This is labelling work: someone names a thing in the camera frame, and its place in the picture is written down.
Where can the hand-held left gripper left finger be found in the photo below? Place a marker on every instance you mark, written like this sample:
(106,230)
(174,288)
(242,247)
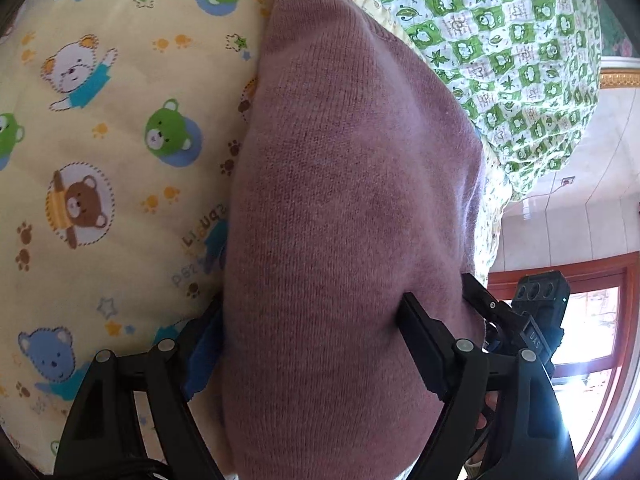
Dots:
(202,355)

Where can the green checked quilt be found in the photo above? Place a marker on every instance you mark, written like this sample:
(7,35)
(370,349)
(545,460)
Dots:
(500,50)

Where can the purple knit sweater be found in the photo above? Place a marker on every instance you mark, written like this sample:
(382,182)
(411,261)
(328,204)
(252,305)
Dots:
(350,210)

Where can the yellow bear print bedsheet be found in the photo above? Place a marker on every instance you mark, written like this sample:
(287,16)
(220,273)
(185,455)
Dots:
(125,60)

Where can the gold picture frame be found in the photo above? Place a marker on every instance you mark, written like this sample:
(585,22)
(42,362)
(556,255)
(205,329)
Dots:
(620,74)

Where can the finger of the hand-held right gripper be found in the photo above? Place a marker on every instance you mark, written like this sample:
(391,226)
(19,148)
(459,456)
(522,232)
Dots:
(487,300)

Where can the red wooden window frame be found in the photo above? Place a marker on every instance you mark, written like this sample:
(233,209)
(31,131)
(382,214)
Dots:
(550,263)

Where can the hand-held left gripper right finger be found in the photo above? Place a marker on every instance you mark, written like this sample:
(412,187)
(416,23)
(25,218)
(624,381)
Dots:
(425,345)

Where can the person's right hand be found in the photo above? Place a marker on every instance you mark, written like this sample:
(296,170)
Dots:
(489,410)

